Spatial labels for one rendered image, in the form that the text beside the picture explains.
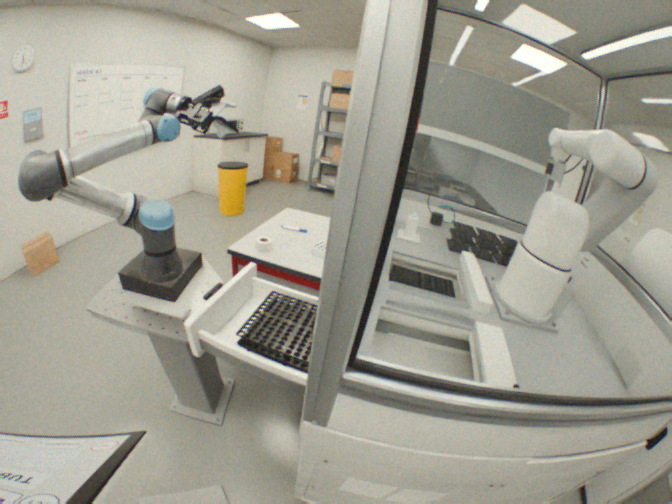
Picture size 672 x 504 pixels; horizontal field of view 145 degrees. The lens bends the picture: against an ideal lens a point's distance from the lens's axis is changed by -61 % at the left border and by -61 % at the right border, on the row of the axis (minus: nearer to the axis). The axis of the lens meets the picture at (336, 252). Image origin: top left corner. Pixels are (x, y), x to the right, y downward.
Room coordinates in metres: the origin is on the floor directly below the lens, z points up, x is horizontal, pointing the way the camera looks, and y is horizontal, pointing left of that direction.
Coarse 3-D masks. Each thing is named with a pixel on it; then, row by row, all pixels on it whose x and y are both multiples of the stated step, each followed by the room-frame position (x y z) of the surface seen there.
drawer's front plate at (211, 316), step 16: (240, 272) 0.55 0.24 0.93; (256, 272) 0.61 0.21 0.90; (224, 288) 0.47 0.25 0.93; (240, 288) 0.53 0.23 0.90; (208, 304) 0.41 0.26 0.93; (224, 304) 0.45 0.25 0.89; (240, 304) 0.52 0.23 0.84; (192, 320) 0.35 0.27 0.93; (208, 320) 0.39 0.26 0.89; (224, 320) 0.45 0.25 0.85; (192, 336) 0.33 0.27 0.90; (192, 352) 0.33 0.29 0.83
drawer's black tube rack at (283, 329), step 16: (272, 304) 0.49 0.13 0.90; (288, 304) 0.50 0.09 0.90; (304, 304) 0.52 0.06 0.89; (256, 320) 0.42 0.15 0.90; (272, 320) 0.43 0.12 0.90; (288, 320) 0.47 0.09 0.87; (304, 320) 0.45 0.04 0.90; (256, 336) 0.37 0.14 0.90; (272, 336) 0.38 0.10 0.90; (288, 336) 0.42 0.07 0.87; (304, 336) 0.41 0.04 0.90; (256, 352) 0.36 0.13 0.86; (272, 352) 0.36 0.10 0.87; (288, 352) 0.37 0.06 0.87; (304, 352) 0.36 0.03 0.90; (304, 368) 0.34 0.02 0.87
